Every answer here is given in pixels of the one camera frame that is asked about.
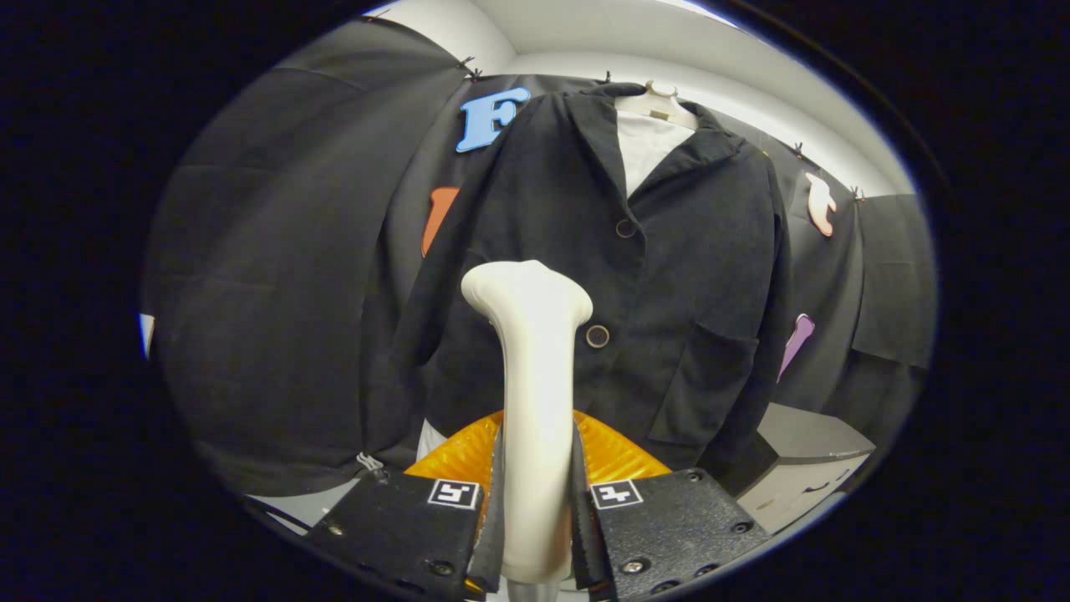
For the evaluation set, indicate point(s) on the white and purple garment steamer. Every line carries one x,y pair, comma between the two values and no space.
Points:
535,376

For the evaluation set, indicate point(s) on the black backdrop cloth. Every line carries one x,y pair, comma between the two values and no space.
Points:
276,251

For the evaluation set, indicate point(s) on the white mannequin torso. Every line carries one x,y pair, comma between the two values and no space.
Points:
648,150

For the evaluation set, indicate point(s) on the black blazer jacket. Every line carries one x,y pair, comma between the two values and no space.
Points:
669,276

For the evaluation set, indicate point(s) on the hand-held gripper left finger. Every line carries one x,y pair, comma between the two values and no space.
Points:
401,527

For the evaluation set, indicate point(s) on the grey cabinet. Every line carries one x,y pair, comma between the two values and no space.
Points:
802,435

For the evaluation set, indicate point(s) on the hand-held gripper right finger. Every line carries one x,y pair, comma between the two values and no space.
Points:
669,527

